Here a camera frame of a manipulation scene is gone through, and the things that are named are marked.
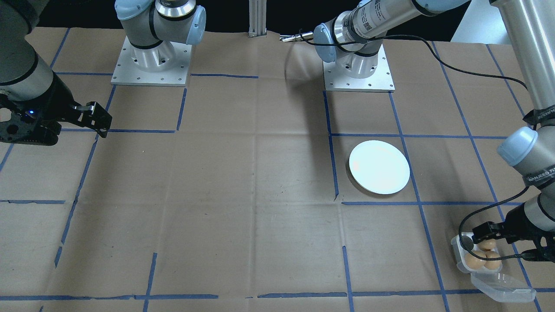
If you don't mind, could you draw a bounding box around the white egg carton clear lid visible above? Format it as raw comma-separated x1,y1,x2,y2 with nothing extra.
451,233,537,304

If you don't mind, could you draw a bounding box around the white bowl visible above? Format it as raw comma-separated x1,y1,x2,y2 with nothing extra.
349,140,411,195

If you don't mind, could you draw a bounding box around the silver metal connector plug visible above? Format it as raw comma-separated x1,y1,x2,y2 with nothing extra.
280,31,316,43

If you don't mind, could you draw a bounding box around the black braided camera cable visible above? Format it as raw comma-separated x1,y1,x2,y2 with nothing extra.
298,29,543,261

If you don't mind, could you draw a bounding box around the white square base plate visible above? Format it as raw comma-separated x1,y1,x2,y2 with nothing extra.
111,36,193,87
323,43,395,93

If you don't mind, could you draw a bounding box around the black frame cover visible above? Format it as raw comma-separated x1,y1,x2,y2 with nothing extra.
38,0,471,42

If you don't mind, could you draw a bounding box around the aluminium frame bar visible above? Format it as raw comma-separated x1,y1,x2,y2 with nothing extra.
248,0,268,39

